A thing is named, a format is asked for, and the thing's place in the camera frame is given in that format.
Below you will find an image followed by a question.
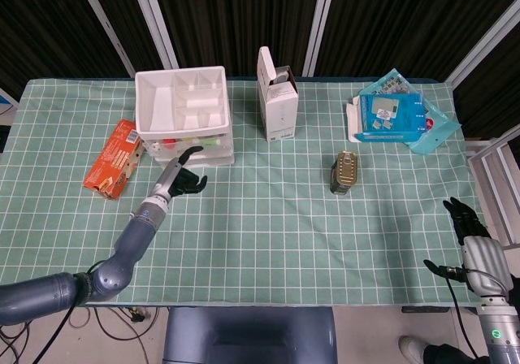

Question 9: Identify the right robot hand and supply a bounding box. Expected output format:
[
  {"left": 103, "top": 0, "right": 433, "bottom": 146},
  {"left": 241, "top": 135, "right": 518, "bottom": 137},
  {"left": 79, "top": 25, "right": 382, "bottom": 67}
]
[{"left": 422, "top": 196, "right": 514, "bottom": 299}]

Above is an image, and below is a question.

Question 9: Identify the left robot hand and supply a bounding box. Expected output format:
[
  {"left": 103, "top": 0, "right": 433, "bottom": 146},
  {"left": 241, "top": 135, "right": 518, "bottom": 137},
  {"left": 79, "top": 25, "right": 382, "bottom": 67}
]
[{"left": 148, "top": 145, "right": 209, "bottom": 207}]

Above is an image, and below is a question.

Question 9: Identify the clear drawer with toys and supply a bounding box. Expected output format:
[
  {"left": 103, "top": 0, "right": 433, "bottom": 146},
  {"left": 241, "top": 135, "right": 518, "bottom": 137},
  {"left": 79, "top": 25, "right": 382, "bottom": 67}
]
[{"left": 142, "top": 132, "right": 232, "bottom": 150}]

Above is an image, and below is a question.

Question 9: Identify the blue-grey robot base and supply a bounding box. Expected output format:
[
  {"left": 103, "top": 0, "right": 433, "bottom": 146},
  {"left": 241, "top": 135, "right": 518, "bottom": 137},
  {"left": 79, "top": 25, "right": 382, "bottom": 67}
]
[{"left": 162, "top": 306, "right": 338, "bottom": 364}]

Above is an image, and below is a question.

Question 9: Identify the clear drawer with pink item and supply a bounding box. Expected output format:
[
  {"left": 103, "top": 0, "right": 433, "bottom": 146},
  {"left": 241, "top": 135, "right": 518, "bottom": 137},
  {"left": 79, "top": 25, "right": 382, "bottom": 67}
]
[{"left": 156, "top": 156, "right": 236, "bottom": 169}]

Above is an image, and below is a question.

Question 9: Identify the orange carton box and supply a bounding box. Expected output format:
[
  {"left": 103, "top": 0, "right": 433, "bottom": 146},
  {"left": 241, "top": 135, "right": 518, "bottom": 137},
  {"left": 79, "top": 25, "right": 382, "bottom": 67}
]
[{"left": 83, "top": 119, "right": 145, "bottom": 201}]

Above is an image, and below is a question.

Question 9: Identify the white metal rack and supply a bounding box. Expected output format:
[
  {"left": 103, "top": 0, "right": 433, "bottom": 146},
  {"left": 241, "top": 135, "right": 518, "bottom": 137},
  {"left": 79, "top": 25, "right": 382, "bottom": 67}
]
[{"left": 466, "top": 123, "right": 520, "bottom": 251}]

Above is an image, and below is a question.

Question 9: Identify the dark trouser leg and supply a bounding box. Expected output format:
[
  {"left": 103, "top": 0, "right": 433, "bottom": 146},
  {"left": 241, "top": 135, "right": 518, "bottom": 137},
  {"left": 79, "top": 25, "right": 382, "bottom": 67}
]
[{"left": 422, "top": 341, "right": 492, "bottom": 364}]

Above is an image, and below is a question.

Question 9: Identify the green checked tablecloth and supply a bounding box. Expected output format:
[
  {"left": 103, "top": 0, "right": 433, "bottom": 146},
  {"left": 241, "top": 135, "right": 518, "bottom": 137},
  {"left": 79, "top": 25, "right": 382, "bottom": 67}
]
[{"left": 0, "top": 77, "right": 484, "bottom": 308}]

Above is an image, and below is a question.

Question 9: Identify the white shoe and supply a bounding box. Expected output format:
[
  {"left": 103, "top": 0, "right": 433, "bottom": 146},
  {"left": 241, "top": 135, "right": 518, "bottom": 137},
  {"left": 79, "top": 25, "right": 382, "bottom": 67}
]
[{"left": 397, "top": 335, "right": 427, "bottom": 363}]

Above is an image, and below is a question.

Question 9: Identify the tall white carton box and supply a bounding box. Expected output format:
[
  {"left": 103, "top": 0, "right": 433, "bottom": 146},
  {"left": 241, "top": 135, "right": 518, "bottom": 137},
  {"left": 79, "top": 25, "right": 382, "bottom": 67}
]
[{"left": 256, "top": 45, "right": 300, "bottom": 142}]

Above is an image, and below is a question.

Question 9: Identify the teal plastic bag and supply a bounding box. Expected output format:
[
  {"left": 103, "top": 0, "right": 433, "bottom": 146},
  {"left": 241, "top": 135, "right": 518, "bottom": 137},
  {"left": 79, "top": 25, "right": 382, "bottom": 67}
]
[{"left": 359, "top": 67, "right": 463, "bottom": 155}]

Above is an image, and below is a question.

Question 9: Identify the flat blue product box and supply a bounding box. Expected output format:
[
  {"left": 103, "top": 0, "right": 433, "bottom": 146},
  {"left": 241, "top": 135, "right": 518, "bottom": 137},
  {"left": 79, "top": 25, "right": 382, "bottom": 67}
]
[{"left": 346, "top": 92, "right": 430, "bottom": 144}]

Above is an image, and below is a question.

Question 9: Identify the white board with blue stripe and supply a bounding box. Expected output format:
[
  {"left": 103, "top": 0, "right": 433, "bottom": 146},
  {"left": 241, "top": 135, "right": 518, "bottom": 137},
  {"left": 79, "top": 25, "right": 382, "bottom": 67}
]
[{"left": 0, "top": 87, "right": 20, "bottom": 115}]

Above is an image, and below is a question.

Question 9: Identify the black curtain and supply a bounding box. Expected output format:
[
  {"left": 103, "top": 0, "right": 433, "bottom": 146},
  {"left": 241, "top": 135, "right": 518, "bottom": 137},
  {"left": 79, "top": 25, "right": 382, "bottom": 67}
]
[{"left": 0, "top": 0, "right": 520, "bottom": 137}]

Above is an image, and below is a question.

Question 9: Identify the black right hand cable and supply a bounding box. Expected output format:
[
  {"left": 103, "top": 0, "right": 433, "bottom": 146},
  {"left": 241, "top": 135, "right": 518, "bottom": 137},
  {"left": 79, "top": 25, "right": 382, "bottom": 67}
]
[{"left": 444, "top": 266, "right": 509, "bottom": 359}]

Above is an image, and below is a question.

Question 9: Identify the white plastic drawer organizer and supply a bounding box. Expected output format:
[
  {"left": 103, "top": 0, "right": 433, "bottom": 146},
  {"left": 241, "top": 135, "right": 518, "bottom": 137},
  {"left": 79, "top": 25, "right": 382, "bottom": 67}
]
[{"left": 134, "top": 66, "right": 236, "bottom": 169}]

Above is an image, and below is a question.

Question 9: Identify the white frame post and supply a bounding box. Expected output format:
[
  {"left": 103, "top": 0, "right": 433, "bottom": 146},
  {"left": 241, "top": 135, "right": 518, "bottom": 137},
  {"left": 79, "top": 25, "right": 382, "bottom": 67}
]
[
  {"left": 74, "top": 0, "right": 137, "bottom": 76},
  {"left": 446, "top": 0, "right": 520, "bottom": 89},
  {"left": 302, "top": 0, "right": 338, "bottom": 77},
  {"left": 128, "top": 0, "right": 180, "bottom": 72}
]

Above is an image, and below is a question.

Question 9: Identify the grey floor cable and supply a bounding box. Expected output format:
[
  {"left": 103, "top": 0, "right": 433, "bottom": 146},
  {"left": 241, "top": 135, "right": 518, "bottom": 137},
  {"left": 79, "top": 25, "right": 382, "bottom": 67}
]
[{"left": 68, "top": 305, "right": 152, "bottom": 364}]

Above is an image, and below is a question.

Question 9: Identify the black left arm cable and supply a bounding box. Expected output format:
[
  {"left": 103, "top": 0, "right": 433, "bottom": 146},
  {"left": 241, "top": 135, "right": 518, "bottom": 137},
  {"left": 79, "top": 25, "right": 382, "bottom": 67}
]
[{"left": 32, "top": 262, "right": 97, "bottom": 364}]

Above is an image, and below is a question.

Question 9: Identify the black floor cable bundle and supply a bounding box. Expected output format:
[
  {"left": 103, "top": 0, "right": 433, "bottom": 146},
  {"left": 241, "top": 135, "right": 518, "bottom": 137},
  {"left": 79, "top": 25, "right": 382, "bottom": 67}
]
[{"left": 0, "top": 323, "right": 32, "bottom": 364}]

